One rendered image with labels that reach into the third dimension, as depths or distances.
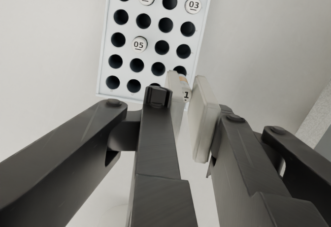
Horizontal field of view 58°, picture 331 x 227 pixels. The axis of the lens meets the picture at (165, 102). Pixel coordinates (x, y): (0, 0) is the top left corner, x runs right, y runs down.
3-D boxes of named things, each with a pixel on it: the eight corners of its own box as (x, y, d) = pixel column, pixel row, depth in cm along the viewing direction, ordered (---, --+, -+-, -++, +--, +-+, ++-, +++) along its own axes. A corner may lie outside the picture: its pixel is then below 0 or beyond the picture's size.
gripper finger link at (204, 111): (205, 104, 14) (221, 107, 14) (195, 74, 20) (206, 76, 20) (192, 162, 14) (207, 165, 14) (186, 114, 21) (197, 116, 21)
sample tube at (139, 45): (148, 47, 29) (145, 54, 24) (135, 45, 29) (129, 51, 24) (150, 34, 28) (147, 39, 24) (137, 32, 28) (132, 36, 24)
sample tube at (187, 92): (186, 88, 25) (190, 105, 20) (171, 85, 25) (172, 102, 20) (189, 74, 24) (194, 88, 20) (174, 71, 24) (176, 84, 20)
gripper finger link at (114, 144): (161, 160, 13) (91, 149, 12) (162, 118, 17) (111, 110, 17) (168, 128, 12) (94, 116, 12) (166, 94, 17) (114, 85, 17)
